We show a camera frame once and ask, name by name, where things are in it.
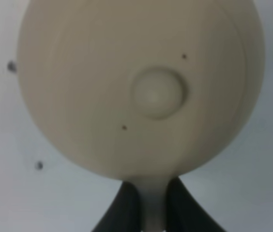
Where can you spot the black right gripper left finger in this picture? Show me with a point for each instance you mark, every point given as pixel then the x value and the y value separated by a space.
pixel 126 213

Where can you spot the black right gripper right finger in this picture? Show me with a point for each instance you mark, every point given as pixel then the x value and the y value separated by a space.
pixel 183 213

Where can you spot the beige ceramic teapot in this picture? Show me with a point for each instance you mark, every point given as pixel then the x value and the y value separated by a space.
pixel 141 90

